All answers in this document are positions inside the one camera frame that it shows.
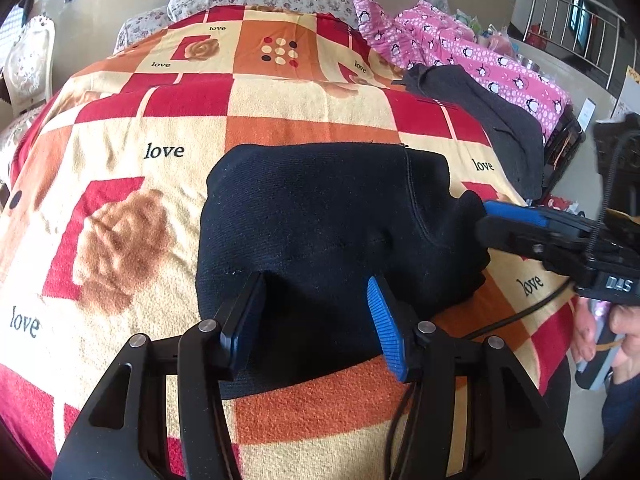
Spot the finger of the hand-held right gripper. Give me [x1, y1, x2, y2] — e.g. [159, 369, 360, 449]
[475, 216, 595, 277]
[482, 200, 597, 235]

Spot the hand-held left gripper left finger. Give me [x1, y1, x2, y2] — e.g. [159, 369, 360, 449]
[50, 271, 267, 480]

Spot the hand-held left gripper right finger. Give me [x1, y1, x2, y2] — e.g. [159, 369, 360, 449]
[366, 276, 581, 480]

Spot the black knit sweater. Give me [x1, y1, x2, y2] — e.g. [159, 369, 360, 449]
[195, 142, 493, 401]

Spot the person's right hand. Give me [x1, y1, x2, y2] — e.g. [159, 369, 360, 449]
[570, 299, 640, 386]

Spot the black bedside crate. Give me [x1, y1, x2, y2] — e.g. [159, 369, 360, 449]
[542, 104, 587, 198]

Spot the dark grey garment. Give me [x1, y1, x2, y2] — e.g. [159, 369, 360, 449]
[402, 64, 546, 201]

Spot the pink penguin print quilt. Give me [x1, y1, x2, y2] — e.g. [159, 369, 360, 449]
[347, 0, 571, 146]

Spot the person's dark clothing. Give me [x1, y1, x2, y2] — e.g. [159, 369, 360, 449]
[550, 355, 640, 463]

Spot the pile of bagged goods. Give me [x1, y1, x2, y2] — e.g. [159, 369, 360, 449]
[452, 7, 521, 58]

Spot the metal stair railing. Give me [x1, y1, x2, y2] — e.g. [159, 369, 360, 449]
[522, 0, 628, 93]

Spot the orange red checked blanket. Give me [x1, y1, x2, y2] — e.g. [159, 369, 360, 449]
[0, 5, 581, 480]

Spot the white ornate chair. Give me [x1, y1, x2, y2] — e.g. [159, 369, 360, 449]
[0, 14, 56, 161]

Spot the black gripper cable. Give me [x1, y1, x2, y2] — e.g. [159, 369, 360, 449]
[387, 132, 640, 480]

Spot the white wall card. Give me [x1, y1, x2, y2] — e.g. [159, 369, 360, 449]
[577, 97, 598, 128]

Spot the wall calendar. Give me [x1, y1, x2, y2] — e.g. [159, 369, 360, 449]
[612, 65, 640, 121]

